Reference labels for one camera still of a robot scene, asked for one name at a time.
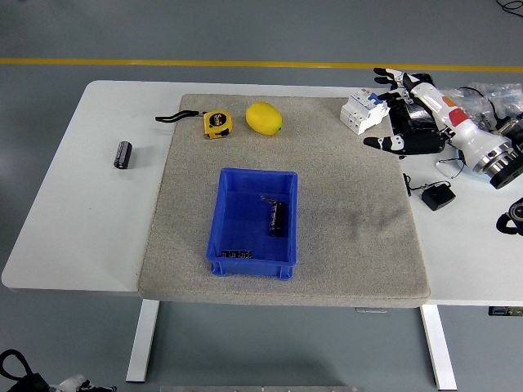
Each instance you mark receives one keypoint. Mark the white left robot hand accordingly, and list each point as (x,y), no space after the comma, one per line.
(77,384)

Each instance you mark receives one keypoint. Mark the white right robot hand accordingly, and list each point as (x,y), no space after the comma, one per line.
(470,132)

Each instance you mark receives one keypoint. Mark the black white-printed cylindrical battery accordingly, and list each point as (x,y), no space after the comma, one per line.
(237,254)

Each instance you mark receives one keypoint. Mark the dark brown cylindrical battery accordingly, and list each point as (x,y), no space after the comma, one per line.
(277,220)

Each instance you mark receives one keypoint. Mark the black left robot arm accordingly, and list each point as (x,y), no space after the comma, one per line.
(34,384)

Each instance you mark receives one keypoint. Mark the blue plastic box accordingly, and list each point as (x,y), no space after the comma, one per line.
(241,220)

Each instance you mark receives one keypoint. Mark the clear bag of screws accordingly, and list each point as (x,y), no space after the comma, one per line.
(500,96)

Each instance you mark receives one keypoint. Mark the black wrapped pack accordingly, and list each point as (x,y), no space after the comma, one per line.
(421,126)

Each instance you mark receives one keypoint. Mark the white table leg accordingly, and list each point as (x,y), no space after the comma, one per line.
(439,347)
(141,343)

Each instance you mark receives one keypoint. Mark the white circuit breaker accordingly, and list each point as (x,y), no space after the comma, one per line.
(361,112)

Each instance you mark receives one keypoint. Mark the grey-brown table mat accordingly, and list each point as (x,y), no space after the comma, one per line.
(318,163)

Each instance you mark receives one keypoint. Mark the black table control panel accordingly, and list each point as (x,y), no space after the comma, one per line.
(506,311)

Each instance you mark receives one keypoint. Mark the yellow lemon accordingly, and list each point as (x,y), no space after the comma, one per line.
(263,117)

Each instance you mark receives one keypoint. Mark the small metal clip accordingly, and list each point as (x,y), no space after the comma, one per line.
(266,199)

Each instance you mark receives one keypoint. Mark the yellow tape measure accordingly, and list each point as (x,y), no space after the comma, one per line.
(217,123)

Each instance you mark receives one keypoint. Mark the grey under-table bracket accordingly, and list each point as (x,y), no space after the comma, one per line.
(371,310)

